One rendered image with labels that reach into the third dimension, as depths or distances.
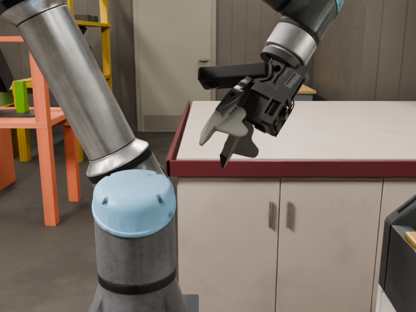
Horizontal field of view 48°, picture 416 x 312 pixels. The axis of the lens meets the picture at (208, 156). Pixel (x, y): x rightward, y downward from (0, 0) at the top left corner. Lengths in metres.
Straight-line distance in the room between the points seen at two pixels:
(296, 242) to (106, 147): 1.46
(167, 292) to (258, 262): 1.45
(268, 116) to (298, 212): 1.37
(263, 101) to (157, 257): 0.29
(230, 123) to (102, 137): 0.21
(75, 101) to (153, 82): 6.05
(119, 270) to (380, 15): 3.82
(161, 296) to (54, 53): 0.39
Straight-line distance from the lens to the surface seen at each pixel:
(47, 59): 0.76
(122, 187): 0.67
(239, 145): 0.81
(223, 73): 0.77
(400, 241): 1.02
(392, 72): 4.34
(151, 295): 0.69
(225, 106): 0.71
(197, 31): 6.72
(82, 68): 0.76
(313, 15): 0.78
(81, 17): 5.77
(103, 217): 0.65
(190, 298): 0.83
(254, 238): 2.08
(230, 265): 2.13
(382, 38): 4.29
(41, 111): 3.41
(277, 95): 0.73
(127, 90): 6.91
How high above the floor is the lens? 1.33
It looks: 14 degrees down
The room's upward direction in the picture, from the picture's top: straight up
